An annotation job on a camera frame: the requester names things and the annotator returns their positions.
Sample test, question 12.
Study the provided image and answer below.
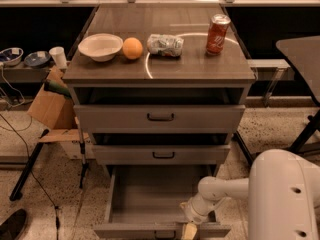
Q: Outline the white bowl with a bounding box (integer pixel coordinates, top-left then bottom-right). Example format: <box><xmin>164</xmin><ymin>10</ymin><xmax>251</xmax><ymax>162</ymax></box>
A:
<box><xmin>78</xmin><ymin>33</ymin><xmax>123</xmax><ymax>62</ymax></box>

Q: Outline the grey drawer cabinet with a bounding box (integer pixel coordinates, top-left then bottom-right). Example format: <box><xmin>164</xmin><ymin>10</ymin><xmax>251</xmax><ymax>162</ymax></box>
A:
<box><xmin>62</xmin><ymin>4</ymin><xmax>257</xmax><ymax>178</ymax></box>

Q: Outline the black shoe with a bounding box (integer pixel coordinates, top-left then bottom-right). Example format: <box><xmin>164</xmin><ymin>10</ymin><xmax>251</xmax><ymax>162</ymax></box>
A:
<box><xmin>0</xmin><ymin>209</ymin><xmax>27</xmax><ymax>240</ymax></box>

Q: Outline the red soda can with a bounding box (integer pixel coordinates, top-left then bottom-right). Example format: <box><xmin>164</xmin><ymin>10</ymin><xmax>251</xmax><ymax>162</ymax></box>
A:
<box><xmin>206</xmin><ymin>14</ymin><xmax>231</xmax><ymax>55</ymax></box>

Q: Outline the black tripod leg left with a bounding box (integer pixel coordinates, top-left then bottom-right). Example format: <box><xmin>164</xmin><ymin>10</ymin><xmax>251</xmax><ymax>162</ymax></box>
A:
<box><xmin>9</xmin><ymin>142</ymin><xmax>44</xmax><ymax>201</ymax></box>

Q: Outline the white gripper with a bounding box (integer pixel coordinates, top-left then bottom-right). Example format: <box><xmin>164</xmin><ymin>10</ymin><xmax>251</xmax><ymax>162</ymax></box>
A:
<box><xmin>180</xmin><ymin>197</ymin><xmax>209</xmax><ymax>240</ymax></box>

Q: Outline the grey drawer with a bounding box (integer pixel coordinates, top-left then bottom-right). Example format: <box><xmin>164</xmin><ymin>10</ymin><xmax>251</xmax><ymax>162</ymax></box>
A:
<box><xmin>93</xmin><ymin>164</ymin><xmax>232</xmax><ymax>240</ymax></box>
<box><xmin>74</xmin><ymin>105</ymin><xmax>245</xmax><ymax>133</ymax></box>
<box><xmin>92</xmin><ymin>145</ymin><xmax>230</xmax><ymax>165</ymax></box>

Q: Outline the silver tripod pole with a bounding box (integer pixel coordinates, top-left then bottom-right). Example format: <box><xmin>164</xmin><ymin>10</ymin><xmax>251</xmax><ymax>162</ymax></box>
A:
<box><xmin>75</xmin><ymin>117</ymin><xmax>89</xmax><ymax>189</ymax></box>

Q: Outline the black stand leg right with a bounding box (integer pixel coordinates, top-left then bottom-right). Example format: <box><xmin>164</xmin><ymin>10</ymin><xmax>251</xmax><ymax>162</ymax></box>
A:
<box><xmin>233</xmin><ymin>131</ymin><xmax>254</xmax><ymax>166</ymax></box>

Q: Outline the orange fruit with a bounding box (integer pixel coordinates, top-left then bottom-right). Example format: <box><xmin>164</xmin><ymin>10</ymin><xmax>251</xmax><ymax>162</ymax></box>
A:
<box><xmin>122</xmin><ymin>37</ymin><xmax>143</xmax><ymax>60</ymax></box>

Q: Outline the white paper cup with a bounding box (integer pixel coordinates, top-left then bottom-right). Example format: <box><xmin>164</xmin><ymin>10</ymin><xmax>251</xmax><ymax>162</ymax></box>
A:
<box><xmin>49</xmin><ymin>46</ymin><xmax>67</xmax><ymax>69</ymax></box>

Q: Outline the crumpled chip bag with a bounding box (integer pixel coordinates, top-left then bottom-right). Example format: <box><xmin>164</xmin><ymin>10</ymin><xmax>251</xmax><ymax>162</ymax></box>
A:
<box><xmin>147</xmin><ymin>34</ymin><xmax>184</xmax><ymax>57</ymax></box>

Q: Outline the grey bottom drawer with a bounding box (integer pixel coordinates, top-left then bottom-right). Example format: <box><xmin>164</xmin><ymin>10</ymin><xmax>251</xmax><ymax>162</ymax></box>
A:
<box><xmin>93</xmin><ymin>164</ymin><xmax>232</xmax><ymax>240</ymax></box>

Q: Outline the green handled tool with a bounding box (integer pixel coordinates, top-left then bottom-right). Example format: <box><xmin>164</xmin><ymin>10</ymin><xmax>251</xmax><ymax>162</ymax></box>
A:
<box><xmin>44</xmin><ymin>79</ymin><xmax>71</xmax><ymax>98</ymax></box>

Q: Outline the blue patterned bowl right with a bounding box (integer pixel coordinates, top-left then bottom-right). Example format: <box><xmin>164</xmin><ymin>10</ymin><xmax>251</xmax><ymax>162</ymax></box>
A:
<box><xmin>24</xmin><ymin>51</ymin><xmax>51</xmax><ymax>68</ymax></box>

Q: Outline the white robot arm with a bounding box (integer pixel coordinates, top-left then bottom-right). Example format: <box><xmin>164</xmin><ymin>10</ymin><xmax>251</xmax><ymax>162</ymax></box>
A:
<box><xmin>181</xmin><ymin>149</ymin><xmax>320</xmax><ymax>240</ymax></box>

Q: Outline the blue patterned bowl left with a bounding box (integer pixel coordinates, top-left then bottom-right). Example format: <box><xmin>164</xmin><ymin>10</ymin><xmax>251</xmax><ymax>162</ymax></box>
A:
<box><xmin>0</xmin><ymin>47</ymin><xmax>24</xmax><ymax>66</ymax></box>

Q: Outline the black floor cable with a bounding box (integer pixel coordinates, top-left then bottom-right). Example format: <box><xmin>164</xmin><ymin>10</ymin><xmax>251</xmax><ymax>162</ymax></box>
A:
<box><xmin>0</xmin><ymin>112</ymin><xmax>62</xmax><ymax>240</ymax></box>

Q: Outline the blue patterned bowl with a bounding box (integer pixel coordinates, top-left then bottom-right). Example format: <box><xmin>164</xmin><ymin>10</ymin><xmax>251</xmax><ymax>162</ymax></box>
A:
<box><xmin>0</xmin><ymin>47</ymin><xmax>24</xmax><ymax>66</ymax></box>
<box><xmin>24</xmin><ymin>51</ymin><xmax>51</xmax><ymax>68</ymax></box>

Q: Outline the grey middle drawer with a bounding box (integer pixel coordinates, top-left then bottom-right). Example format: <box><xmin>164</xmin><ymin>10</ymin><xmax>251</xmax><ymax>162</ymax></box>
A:
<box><xmin>92</xmin><ymin>145</ymin><xmax>230</xmax><ymax>165</ymax></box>

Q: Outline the grey top drawer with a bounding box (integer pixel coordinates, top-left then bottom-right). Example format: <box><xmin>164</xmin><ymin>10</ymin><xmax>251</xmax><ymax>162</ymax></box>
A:
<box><xmin>74</xmin><ymin>105</ymin><xmax>245</xmax><ymax>133</ymax></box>

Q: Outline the brown cardboard box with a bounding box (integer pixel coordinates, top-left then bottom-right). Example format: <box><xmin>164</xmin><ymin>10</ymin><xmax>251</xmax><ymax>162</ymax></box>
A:
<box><xmin>27</xmin><ymin>66</ymin><xmax>90</xmax><ymax>144</ymax></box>

